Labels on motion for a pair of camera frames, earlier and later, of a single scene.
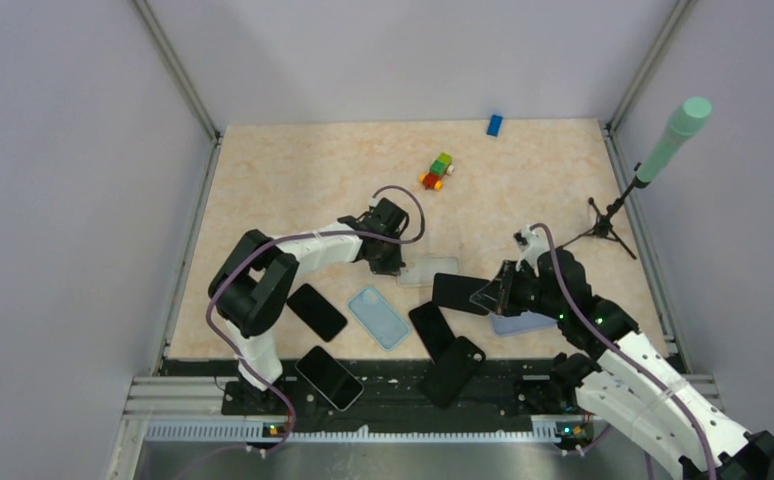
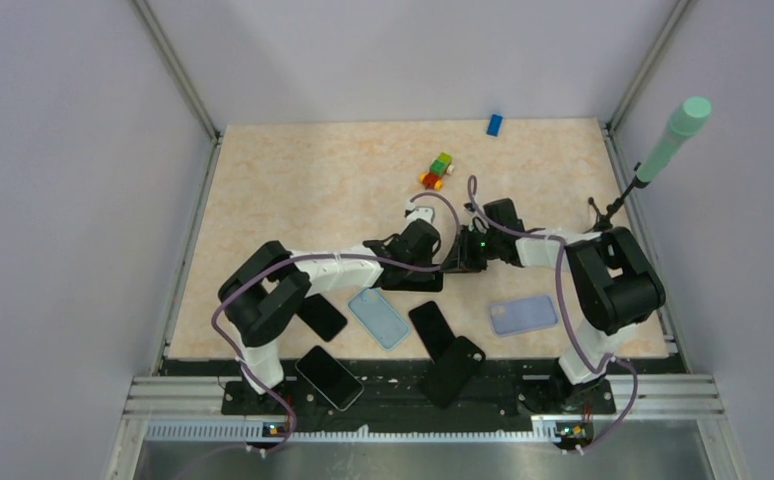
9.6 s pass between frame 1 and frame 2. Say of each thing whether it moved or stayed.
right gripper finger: moved
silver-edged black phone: stayed
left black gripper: moved
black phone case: stayed
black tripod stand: stayed
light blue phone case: stayed
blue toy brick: stayed
